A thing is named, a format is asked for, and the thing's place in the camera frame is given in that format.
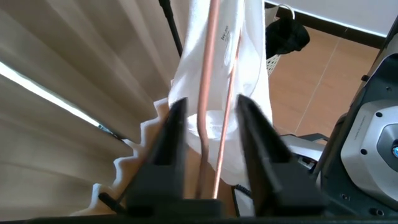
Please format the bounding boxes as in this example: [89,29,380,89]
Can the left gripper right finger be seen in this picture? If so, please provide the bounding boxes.
[235,94,327,217]

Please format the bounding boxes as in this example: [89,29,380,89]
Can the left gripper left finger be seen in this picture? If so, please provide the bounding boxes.
[126,97,223,218]

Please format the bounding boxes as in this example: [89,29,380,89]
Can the white printed shirt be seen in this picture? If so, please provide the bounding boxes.
[167,0,274,187]

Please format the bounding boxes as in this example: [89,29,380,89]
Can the pink clothes hanger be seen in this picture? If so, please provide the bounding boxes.
[194,0,244,200]

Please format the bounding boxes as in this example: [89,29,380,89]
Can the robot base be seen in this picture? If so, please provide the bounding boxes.
[231,15,398,218]

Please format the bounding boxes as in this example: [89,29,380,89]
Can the white laundry basket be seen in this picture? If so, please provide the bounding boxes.
[264,3,296,78]

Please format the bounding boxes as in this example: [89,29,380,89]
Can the black clothes rack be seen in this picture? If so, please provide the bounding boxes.
[98,0,185,215]

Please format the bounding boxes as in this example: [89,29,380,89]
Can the black garment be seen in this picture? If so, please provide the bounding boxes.
[266,15,311,60]

